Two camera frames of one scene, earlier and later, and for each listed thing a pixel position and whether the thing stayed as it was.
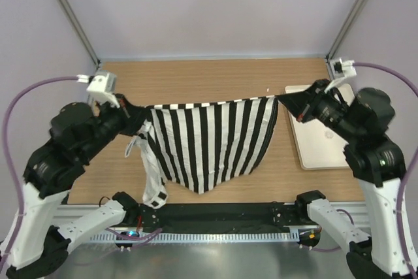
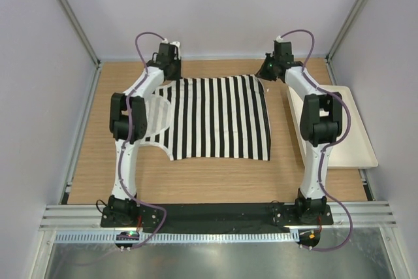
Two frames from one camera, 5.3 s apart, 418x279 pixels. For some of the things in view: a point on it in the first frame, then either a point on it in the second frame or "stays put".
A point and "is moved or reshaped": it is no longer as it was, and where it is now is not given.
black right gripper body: [326, 108] to [268, 67]
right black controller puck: [309, 237] stays put
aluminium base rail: [356, 213] stays put
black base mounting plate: [218, 217] stays put
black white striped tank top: [203, 146] is moved or reshaped
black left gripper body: [113, 119] to [177, 68]
